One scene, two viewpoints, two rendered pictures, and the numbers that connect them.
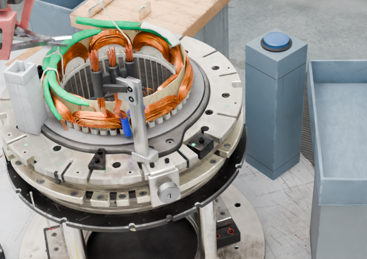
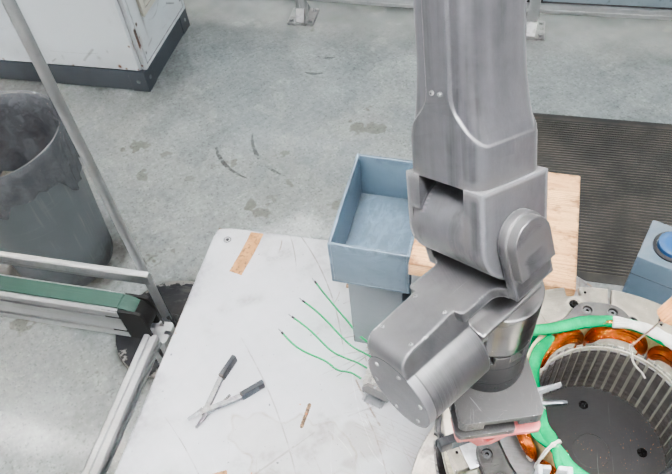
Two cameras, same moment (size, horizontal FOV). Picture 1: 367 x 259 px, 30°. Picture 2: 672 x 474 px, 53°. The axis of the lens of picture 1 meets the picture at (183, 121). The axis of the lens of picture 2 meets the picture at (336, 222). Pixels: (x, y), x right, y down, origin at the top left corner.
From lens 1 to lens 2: 0.66 m
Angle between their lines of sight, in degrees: 15
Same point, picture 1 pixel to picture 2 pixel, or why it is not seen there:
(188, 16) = (562, 236)
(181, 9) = not seen: hidden behind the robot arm
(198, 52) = (650, 318)
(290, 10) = (395, 49)
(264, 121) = not seen: hidden behind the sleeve
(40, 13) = (351, 258)
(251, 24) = (361, 75)
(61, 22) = (387, 266)
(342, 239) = not seen: outside the picture
